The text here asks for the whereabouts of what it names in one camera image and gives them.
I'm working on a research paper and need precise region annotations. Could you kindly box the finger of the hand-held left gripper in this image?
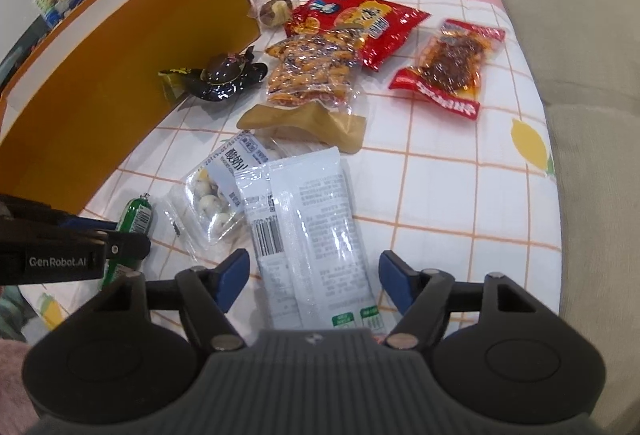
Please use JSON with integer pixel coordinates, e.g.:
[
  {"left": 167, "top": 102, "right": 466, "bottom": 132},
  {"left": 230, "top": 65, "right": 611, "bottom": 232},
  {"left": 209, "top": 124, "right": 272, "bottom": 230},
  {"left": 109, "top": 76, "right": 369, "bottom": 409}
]
[
  {"left": 104, "top": 231, "right": 152, "bottom": 263},
  {"left": 65, "top": 214, "right": 121, "bottom": 236}
]

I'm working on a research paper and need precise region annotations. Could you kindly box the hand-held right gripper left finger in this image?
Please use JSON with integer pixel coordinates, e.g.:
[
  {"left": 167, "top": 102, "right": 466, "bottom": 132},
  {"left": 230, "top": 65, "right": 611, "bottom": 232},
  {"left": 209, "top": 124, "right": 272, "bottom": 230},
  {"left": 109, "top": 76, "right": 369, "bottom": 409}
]
[{"left": 100, "top": 249, "right": 250, "bottom": 352}]

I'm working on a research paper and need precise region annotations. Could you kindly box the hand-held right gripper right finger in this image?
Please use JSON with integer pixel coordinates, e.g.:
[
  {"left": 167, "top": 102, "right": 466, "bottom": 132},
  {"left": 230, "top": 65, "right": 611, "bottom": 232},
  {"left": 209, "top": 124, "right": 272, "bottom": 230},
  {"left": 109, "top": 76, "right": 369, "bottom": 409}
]
[{"left": 378, "top": 251, "right": 541, "bottom": 350}]

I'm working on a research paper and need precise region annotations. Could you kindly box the green sausage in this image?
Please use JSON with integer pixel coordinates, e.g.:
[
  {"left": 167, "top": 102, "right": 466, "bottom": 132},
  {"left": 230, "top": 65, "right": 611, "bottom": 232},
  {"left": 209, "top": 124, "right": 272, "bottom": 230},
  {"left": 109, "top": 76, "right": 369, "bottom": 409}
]
[{"left": 97, "top": 194, "right": 155, "bottom": 291}]

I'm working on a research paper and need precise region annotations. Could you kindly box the green snack packet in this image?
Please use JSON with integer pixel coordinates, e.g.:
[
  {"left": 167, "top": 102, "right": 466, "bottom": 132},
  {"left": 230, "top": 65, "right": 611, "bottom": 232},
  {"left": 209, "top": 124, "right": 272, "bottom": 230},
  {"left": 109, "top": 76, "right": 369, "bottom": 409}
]
[{"left": 167, "top": 131, "right": 281, "bottom": 251}]

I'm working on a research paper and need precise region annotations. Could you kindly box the long white snack packet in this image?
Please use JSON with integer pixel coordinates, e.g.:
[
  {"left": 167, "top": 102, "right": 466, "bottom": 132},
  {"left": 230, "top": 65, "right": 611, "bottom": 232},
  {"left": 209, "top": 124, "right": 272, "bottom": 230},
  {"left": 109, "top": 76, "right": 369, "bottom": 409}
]
[{"left": 235, "top": 146, "right": 386, "bottom": 332}]

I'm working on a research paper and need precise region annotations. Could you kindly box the orange cardboard box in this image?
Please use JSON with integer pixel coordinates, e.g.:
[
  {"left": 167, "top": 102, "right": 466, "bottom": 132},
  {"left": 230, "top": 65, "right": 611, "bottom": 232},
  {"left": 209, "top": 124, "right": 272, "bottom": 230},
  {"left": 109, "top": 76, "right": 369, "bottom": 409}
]
[{"left": 0, "top": 0, "right": 262, "bottom": 216}]

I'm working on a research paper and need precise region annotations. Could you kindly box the tan vacuum packet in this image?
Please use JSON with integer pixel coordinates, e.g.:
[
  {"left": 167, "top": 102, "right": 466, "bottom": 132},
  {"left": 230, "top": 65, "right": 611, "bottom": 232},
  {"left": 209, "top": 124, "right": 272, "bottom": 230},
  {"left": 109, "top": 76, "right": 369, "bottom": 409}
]
[{"left": 236, "top": 101, "right": 368, "bottom": 155}]

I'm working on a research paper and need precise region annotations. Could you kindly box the black snack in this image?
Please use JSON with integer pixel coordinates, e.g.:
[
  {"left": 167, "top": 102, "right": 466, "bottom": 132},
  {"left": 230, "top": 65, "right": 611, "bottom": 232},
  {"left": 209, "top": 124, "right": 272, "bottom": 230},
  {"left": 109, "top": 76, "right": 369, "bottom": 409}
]
[{"left": 159, "top": 46, "right": 269, "bottom": 102}]

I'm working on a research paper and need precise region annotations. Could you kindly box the clear packet of orange peanuts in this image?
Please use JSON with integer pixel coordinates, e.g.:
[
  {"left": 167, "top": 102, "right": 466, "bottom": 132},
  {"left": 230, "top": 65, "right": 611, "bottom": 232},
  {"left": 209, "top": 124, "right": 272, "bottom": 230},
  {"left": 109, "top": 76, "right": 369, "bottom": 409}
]
[{"left": 264, "top": 28, "right": 362, "bottom": 108}]

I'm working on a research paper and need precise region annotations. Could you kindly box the red spicy strip packet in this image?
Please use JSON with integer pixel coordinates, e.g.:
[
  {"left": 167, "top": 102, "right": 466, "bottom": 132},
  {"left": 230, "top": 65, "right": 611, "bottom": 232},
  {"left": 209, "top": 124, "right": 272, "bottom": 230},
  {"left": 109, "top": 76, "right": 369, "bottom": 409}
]
[{"left": 389, "top": 19, "right": 507, "bottom": 120}]

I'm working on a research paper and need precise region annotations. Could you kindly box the red cartoon snack packet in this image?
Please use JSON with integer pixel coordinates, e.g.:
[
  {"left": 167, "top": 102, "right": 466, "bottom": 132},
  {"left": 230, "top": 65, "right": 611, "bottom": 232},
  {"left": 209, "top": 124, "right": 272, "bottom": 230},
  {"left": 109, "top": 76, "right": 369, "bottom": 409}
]
[{"left": 285, "top": 0, "right": 432, "bottom": 72}]

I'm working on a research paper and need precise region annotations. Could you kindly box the printed checked tablecloth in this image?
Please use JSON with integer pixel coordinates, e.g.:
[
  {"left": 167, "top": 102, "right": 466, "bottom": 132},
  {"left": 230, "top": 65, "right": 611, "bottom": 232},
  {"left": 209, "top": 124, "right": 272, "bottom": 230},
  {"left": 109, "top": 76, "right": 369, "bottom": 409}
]
[{"left": 20, "top": 0, "right": 563, "bottom": 346}]

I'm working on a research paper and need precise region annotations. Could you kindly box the pink fluffy cloth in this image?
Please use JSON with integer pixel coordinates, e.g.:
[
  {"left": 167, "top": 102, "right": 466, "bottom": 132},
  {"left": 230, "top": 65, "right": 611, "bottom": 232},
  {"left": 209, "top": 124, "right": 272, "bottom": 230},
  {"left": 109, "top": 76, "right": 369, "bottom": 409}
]
[{"left": 0, "top": 339, "right": 38, "bottom": 435}]

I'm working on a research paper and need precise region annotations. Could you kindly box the round pastry in clear wrapper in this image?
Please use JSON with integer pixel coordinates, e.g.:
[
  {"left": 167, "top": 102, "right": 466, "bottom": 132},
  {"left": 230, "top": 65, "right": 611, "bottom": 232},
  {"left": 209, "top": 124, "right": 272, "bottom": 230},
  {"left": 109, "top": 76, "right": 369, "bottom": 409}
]
[{"left": 250, "top": 0, "right": 299, "bottom": 30}]

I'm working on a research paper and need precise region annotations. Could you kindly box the beige sofa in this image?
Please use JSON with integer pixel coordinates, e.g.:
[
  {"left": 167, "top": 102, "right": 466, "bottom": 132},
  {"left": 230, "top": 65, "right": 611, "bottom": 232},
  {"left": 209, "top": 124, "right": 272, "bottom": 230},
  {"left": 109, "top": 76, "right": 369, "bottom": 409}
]
[{"left": 450, "top": 0, "right": 640, "bottom": 416}]

